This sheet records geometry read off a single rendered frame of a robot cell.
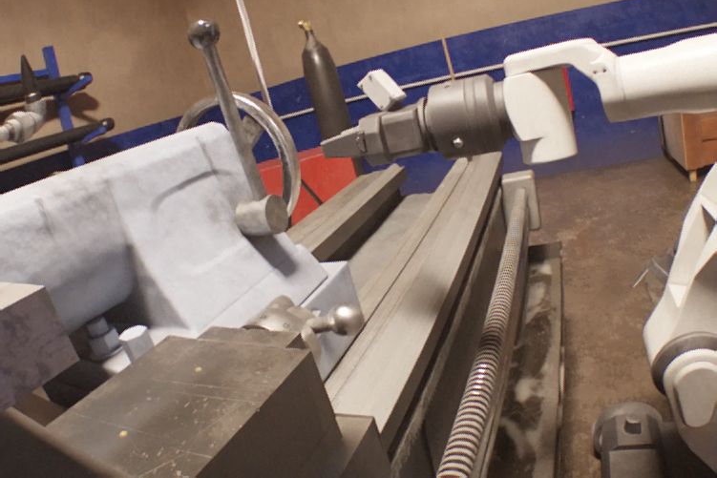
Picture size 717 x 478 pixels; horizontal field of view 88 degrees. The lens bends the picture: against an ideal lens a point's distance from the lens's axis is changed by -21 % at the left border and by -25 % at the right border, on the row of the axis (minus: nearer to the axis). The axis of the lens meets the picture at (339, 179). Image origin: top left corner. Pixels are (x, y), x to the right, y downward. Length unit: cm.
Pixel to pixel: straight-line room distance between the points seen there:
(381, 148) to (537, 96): 18
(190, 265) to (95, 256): 10
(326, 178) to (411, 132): 249
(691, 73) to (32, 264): 58
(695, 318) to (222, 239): 72
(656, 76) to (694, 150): 303
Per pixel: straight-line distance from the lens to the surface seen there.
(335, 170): 297
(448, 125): 50
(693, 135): 347
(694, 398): 88
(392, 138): 52
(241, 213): 52
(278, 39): 472
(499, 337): 77
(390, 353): 58
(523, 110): 50
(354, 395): 52
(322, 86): 303
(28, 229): 40
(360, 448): 42
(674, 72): 47
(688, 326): 85
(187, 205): 50
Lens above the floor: 116
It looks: 11 degrees down
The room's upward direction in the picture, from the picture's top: 16 degrees counter-clockwise
